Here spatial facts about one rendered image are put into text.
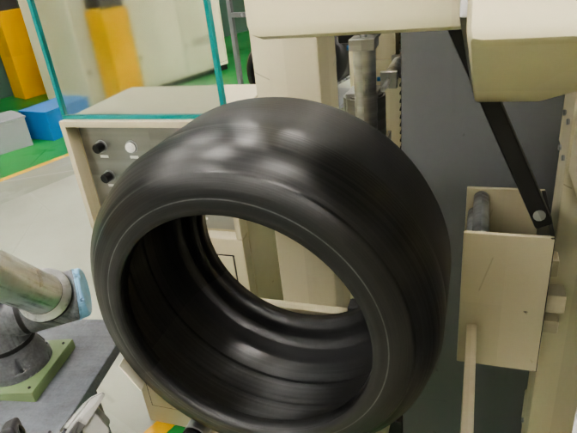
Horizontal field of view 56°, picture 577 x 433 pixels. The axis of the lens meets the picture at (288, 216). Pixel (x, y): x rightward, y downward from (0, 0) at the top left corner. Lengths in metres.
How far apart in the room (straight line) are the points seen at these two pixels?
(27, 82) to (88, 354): 7.24
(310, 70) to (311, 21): 0.67
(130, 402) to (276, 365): 1.45
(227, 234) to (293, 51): 0.80
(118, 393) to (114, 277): 1.75
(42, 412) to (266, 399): 0.81
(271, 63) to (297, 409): 0.64
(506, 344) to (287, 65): 0.67
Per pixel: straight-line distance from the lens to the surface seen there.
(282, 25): 0.35
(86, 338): 1.93
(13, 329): 1.73
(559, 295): 1.10
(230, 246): 1.66
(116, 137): 1.75
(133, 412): 2.49
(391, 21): 0.33
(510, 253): 1.02
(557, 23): 0.21
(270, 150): 0.69
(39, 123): 6.49
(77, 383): 1.76
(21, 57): 8.82
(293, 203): 0.67
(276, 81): 1.03
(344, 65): 5.44
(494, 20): 0.21
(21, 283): 1.40
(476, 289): 1.07
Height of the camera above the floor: 1.69
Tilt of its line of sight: 27 degrees down
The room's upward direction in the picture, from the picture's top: 7 degrees counter-clockwise
